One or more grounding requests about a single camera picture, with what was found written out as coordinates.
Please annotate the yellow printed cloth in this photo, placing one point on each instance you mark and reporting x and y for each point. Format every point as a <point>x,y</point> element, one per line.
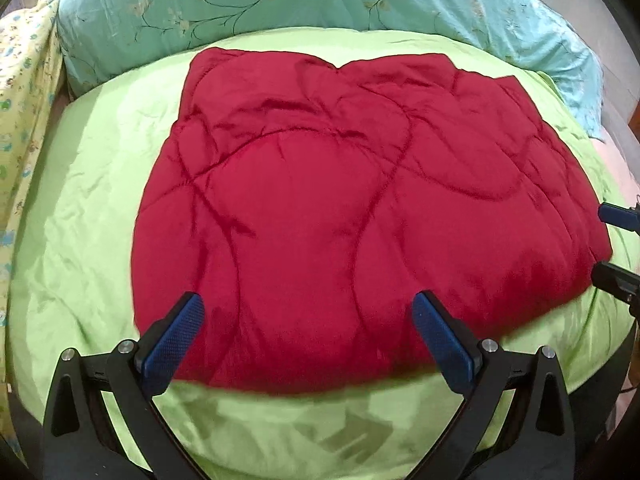
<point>25,90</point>

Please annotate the teal floral quilt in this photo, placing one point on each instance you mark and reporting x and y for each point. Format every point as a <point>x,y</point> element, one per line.
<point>260,0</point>

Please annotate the light green bed sheet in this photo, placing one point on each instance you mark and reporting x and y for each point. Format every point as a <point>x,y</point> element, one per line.
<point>85,240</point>

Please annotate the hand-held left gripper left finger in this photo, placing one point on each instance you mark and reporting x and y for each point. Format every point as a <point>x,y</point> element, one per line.
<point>172,342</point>

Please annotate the pink bed sheet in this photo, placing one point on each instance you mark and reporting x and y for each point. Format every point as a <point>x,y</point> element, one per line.
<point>622,160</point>

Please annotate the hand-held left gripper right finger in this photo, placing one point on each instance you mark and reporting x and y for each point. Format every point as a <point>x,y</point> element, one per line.
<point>442,342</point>

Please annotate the red puffer jacket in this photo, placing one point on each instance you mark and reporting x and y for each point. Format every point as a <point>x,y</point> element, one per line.
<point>350,210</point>

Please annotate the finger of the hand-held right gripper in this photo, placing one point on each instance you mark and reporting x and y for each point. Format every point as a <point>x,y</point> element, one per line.
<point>620,216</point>
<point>615,280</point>

